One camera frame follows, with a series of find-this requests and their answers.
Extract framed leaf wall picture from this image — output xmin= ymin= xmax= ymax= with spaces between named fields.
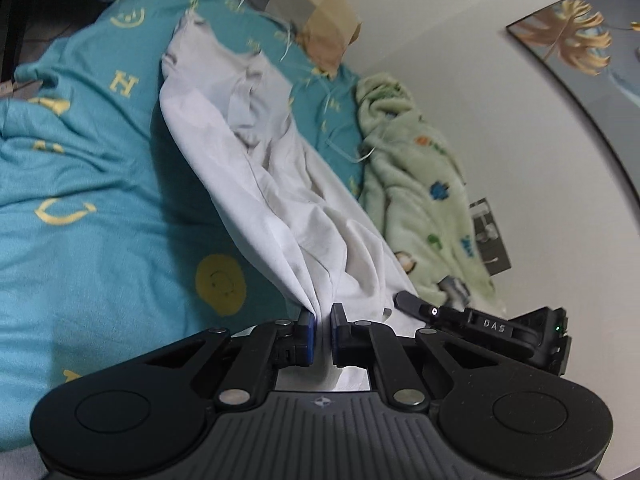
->
xmin=505 ymin=0 xmax=640 ymax=183

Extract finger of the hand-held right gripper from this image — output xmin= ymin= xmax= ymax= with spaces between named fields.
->
xmin=395 ymin=291 xmax=471 ymax=331

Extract green printed fleece blanket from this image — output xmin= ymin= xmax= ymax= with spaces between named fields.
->
xmin=355 ymin=74 xmax=508 ymax=318

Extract plaid pillow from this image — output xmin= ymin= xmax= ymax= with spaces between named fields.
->
xmin=182 ymin=0 xmax=363 ymax=78

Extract white shirt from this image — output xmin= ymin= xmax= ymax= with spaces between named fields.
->
xmin=160 ymin=12 xmax=426 ymax=393

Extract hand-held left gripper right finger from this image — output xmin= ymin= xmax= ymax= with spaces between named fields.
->
xmin=330 ymin=302 xmax=501 ymax=407

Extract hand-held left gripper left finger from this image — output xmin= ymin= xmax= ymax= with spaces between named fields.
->
xmin=135 ymin=310 xmax=317 ymax=406

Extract white cable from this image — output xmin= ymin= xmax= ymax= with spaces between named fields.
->
xmin=185 ymin=0 xmax=379 ymax=163

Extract wall socket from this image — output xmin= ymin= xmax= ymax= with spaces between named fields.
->
xmin=469 ymin=198 xmax=512 ymax=277

